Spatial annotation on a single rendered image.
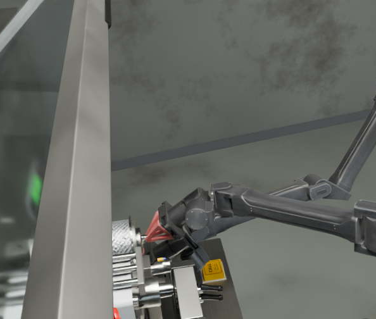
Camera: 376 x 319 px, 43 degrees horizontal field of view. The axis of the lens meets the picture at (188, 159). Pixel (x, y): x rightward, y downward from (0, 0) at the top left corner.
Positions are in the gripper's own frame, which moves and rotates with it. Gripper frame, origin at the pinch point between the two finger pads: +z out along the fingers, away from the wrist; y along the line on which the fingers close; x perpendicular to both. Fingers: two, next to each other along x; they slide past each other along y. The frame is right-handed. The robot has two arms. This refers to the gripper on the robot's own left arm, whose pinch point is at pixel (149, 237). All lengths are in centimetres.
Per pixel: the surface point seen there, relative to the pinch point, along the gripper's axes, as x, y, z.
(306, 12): -90, 234, -87
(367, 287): -167, 74, -17
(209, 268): -38.0, 17.8, 5.6
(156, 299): 5.1, -27.2, -5.0
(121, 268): 17.6, -27.8, -6.6
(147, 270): -5.0, -4.9, 5.5
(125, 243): 5.6, -3.7, 3.5
